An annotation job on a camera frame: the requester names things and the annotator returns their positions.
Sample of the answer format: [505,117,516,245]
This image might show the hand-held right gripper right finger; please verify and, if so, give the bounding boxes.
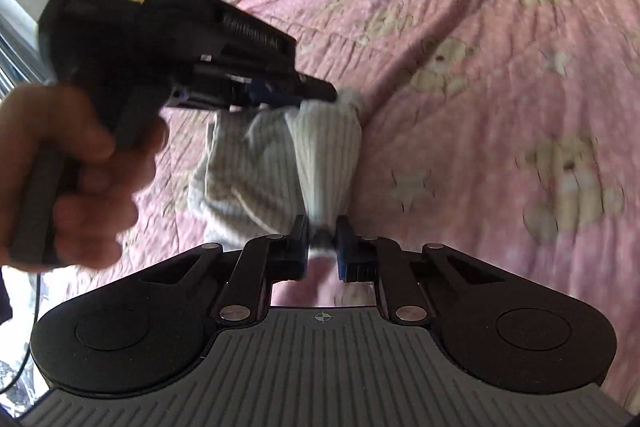
[336,215,506,325]

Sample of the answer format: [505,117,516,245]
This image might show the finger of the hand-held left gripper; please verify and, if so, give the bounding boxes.
[251,78,288,108]
[292,71,337,104]

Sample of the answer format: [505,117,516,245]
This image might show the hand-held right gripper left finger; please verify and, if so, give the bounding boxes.
[137,214,308,325]

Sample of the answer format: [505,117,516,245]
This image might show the light blue striped pants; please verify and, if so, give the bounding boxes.
[187,87,376,308]

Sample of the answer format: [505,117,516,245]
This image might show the person's left hand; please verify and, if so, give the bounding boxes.
[0,84,168,270]

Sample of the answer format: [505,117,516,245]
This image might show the pink bear printed blanket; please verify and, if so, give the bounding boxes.
[115,0,640,308]

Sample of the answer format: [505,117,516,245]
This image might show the window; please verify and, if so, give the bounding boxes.
[0,0,53,108]

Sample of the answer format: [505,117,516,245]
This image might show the black cable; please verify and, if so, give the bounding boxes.
[0,271,42,395]

